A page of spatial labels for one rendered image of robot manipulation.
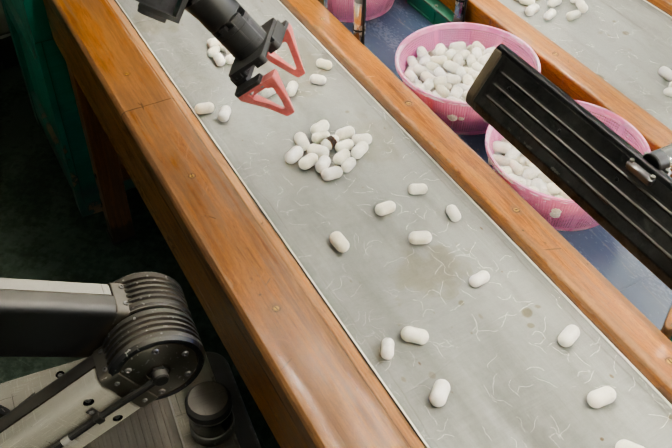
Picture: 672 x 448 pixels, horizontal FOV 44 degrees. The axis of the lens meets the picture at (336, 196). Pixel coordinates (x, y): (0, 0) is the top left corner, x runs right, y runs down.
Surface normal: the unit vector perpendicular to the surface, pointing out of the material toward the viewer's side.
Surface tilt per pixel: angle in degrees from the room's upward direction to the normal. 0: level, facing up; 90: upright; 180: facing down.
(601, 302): 0
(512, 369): 0
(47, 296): 28
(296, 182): 0
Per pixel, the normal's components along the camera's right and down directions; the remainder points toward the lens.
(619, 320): 0.01, -0.73
